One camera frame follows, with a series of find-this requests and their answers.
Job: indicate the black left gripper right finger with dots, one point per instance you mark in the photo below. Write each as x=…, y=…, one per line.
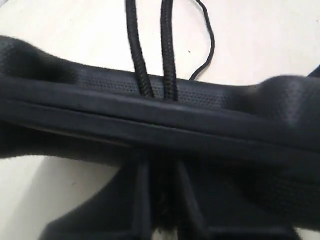
x=222, y=203

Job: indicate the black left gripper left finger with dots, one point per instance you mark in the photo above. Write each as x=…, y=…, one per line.
x=121, y=210

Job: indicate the black plastic carrying case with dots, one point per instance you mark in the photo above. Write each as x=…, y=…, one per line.
x=53, y=107

